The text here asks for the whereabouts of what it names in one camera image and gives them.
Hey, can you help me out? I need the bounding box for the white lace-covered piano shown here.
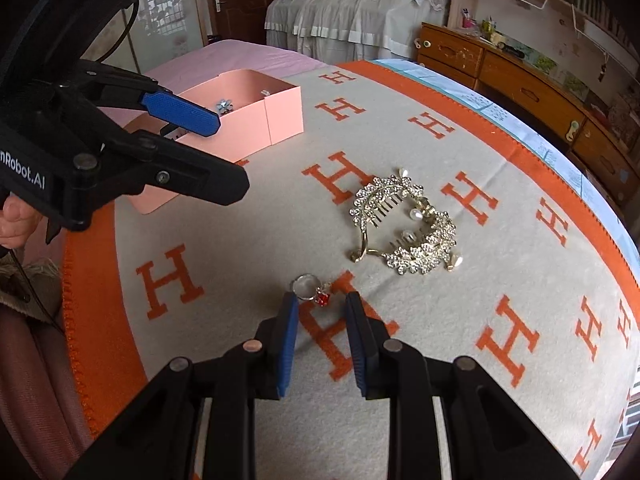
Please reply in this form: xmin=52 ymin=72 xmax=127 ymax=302
xmin=265 ymin=0 xmax=450 ymax=65

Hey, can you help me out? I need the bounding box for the blue flower brooch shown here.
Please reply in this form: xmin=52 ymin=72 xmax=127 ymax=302
xmin=216 ymin=99 xmax=234 ymax=115

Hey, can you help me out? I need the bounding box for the person's left hand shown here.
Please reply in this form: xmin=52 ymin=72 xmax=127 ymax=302
xmin=0 ymin=195 xmax=43 ymax=249

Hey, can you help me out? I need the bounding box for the blue white tree-print sheet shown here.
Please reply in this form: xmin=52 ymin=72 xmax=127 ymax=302
xmin=373 ymin=58 xmax=639 ymax=281

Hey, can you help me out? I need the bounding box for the wooden desk with drawers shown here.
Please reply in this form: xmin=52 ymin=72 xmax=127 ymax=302
xmin=413 ymin=23 xmax=639 ymax=208

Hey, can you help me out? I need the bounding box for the pink jewelry box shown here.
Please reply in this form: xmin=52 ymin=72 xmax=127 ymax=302
xmin=121 ymin=68 xmax=305 ymax=215

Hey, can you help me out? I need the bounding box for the pink bed sheet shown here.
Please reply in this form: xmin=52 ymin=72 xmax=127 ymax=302
xmin=98 ymin=38 xmax=327 ymax=126

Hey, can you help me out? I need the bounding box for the floral sliding wardrobe door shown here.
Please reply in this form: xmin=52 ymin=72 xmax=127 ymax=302
xmin=105 ymin=0 xmax=204 ymax=73

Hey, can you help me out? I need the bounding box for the wooden bookshelf with books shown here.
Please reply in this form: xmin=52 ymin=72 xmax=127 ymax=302
xmin=447 ymin=0 xmax=639 ymax=102

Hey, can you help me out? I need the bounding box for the orange grey H-pattern blanket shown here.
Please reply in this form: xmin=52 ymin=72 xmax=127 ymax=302
xmin=64 ymin=62 xmax=639 ymax=479

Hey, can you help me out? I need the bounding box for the silver ring with red stone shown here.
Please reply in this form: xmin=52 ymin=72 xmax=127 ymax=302
xmin=290 ymin=272 xmax=333 ymax=308

